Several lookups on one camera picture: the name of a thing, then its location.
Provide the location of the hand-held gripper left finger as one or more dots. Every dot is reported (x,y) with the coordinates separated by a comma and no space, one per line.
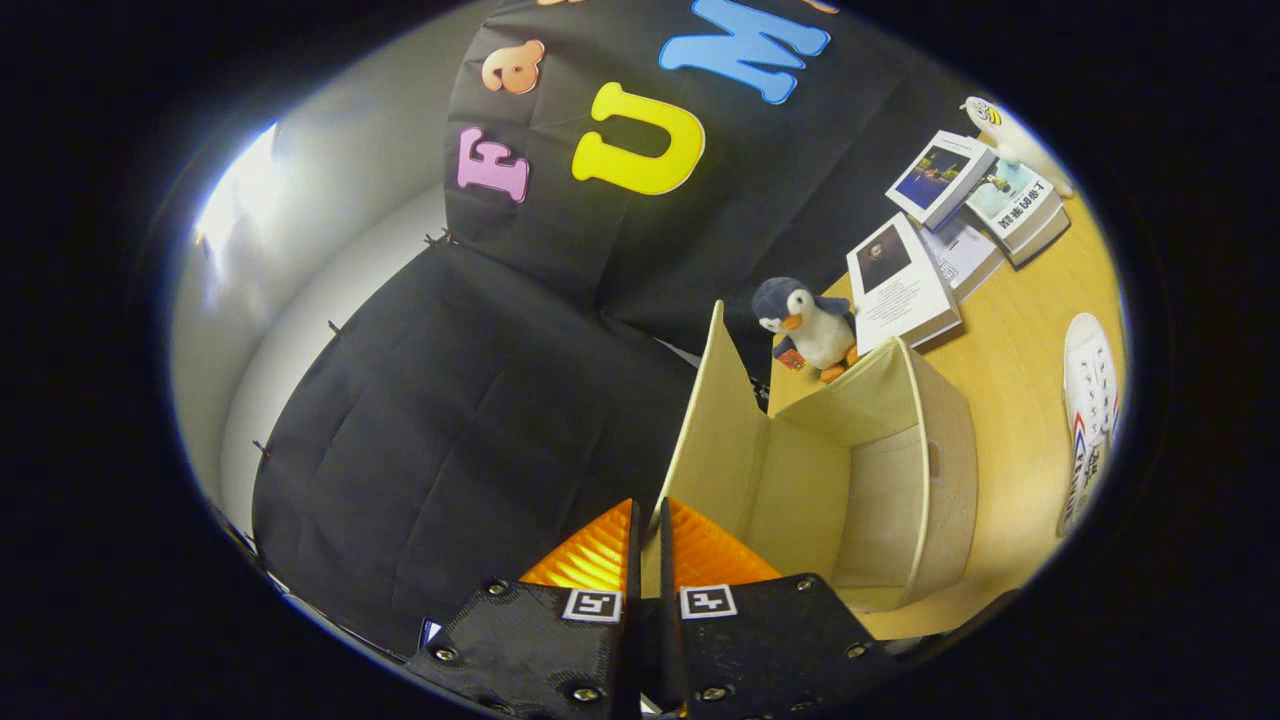
(636,570)

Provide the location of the white duck plush toy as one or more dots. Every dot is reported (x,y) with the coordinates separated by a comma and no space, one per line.
(1020,145)

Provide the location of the book with blue photo cover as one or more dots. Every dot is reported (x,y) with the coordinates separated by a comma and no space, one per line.
(940,175)

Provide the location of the white canvas shoe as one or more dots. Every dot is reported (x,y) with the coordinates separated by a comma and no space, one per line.
(1090,400)

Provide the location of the bright ceiling lamp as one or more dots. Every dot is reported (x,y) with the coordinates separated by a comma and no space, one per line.
(235,190)

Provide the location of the grey penguin plush toy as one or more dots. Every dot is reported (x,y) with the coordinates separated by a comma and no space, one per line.
(815,330)

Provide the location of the book with pale blue cover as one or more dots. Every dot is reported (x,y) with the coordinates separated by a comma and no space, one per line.
(1020,205)

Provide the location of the white book with portrait cover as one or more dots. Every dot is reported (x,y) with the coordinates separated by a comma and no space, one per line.
(900,290)

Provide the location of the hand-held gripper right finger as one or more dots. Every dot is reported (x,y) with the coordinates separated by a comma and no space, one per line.
(665,570)

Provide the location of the beige fabric storage box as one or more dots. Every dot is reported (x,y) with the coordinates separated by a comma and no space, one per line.
(900,480)

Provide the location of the white book with text cover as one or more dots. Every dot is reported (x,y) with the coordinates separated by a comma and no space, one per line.
(965,255)

